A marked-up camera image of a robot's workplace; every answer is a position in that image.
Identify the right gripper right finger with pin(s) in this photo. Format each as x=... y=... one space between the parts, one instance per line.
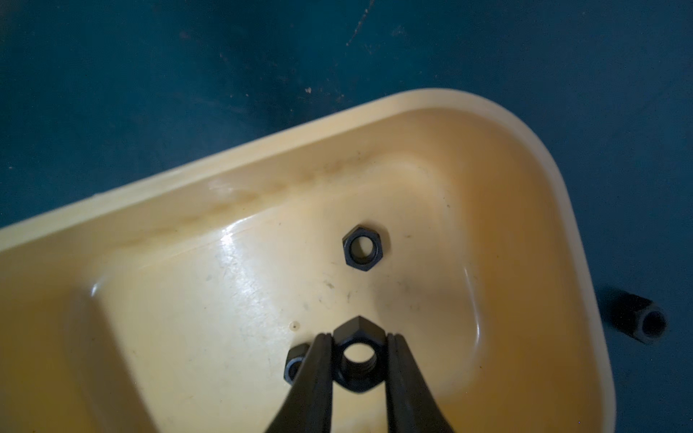
x=409 y=401

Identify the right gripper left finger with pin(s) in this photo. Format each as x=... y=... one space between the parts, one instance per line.
x=308 y=405

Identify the black nut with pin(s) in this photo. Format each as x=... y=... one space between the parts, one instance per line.
x=359 y=355
x=295 y=357
x=639 y=318
x=363 y=248

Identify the yellow plastic storage box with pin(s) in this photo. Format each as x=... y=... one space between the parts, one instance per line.
x=169 y=305

